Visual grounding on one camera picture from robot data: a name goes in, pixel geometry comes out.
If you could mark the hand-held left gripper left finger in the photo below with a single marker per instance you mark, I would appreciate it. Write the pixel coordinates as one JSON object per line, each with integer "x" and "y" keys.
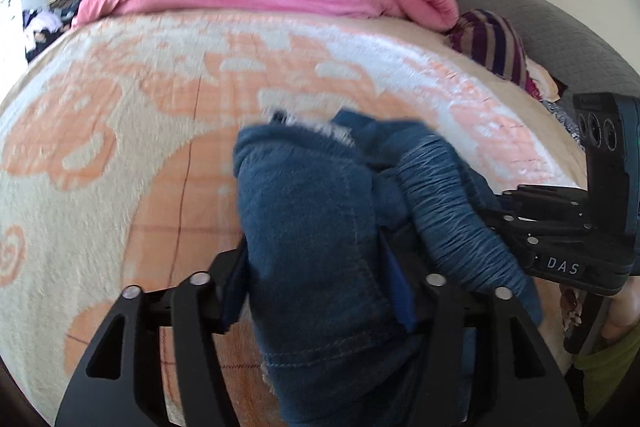
{"x": 234, "y": 297}

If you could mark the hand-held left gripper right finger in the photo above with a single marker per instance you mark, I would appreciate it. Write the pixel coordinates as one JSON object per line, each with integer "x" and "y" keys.
{"x": 402, "y": 302}

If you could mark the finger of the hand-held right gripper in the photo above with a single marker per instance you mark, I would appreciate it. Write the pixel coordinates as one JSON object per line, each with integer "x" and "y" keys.
{"x": 545, "y": 202}
{"x": 525, "y": 234}

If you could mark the blue denim pants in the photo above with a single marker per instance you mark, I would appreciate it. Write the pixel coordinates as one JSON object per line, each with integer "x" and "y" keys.
{"x": 320, "y": 227}

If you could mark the person's right hand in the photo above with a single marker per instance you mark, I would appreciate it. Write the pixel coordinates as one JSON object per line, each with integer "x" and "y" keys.
{"x": 622, "y": 312}

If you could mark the blue floral cloth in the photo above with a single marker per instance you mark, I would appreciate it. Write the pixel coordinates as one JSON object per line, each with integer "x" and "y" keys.
{"x": 562, "y": 122}

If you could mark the cream pillow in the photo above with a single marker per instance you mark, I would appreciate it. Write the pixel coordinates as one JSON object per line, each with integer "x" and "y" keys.
{"x": 542, "y": 79}

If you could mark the purple striped cloth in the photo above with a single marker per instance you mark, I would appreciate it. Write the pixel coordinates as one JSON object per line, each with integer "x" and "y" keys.
{"x": 492, "y": 44}

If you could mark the grey quilted headboard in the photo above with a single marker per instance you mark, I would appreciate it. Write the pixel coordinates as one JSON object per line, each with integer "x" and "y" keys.
{"x": 550, "y": 22}

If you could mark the peach printed bed blanket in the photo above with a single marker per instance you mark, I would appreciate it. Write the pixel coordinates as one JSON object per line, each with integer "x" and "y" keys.
{"x": 100, "y": 147}

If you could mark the cluttered clothes heap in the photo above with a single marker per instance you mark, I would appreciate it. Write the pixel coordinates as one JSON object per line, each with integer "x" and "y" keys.
{"x": 52, "y": 14}

